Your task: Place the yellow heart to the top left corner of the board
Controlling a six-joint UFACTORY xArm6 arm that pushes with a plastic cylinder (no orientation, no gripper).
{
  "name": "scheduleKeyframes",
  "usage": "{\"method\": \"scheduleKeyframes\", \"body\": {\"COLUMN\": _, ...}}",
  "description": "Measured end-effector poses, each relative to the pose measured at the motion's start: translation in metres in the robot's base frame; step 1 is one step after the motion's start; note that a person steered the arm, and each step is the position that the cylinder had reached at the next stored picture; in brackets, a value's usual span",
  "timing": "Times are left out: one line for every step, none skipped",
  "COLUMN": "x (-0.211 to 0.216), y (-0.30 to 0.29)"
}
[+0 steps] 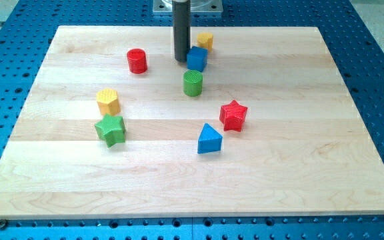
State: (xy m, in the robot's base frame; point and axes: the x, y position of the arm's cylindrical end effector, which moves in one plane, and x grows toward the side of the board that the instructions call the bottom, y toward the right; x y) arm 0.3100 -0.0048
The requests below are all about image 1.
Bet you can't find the yellow heart block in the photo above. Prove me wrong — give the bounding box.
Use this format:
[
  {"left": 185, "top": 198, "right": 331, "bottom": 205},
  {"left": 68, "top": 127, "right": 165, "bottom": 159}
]
[{"left": 197, "top": 32, "right": 213, "bottom": 52}]

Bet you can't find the green star block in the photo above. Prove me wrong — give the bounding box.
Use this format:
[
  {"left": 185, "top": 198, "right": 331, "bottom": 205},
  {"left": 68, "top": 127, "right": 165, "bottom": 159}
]
[{"left": 95, "top": 114, "right": 126, "bottom": 148}]

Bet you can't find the blue triangle block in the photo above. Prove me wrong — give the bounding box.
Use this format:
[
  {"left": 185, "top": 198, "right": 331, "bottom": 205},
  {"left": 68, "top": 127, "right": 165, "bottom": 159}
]
[{"left": 197, "top": 123, "right": 223, "bottom": 154}]

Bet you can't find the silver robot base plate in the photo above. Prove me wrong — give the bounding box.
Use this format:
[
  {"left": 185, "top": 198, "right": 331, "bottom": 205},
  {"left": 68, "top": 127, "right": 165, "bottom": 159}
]
[{"left": 151, "top": 0, "right": 223, "bottom": 15}]

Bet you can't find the left board stop screw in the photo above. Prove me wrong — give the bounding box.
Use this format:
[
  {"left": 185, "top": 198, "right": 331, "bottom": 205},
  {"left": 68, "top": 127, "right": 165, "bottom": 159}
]
[{"left": 0, "top": 219, "right": 8, "bottom": 230}]

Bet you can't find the red star block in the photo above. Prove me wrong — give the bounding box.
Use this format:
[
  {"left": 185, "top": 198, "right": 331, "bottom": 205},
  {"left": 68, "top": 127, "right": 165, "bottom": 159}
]
[{"left": 219, "top": 100, "right": 248, "bottom": 132}]

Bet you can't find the light wooden board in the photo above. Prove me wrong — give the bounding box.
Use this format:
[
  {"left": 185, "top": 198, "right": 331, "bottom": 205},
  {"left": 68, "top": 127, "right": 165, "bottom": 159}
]
[{"left": 0, "top": 26, "right": 384, "bottom": 219}]

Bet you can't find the blue cube block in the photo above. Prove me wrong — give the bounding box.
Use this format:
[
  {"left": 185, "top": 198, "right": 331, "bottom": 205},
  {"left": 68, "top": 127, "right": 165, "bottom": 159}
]
[{"left": 187, "top": 46, "right": 208, "bottom": 72}]

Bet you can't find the green cylinder block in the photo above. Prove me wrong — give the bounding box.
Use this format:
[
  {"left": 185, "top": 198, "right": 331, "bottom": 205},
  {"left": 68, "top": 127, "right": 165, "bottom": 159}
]
[{"left": 183, "top": 70, "right": 203, "bottom": 97}]

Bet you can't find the red cylinder block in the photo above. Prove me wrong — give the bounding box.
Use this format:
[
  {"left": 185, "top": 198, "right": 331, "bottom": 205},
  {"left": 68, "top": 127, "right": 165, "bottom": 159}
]
[{"left": 127, "top": 49, "right": 147, "bottom": 74}]

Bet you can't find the yellow hexagon block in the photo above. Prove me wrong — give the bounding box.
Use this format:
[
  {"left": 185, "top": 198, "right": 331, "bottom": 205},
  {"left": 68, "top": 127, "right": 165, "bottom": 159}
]
[{"left": 96, "top": 88, "right": 121, "bottom": 116}]

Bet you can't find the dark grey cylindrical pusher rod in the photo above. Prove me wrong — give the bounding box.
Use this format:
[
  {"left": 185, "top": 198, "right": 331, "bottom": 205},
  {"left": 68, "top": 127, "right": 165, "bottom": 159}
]
[{"left": 172, "top": 0, "right": 191, "bottom": 63}]

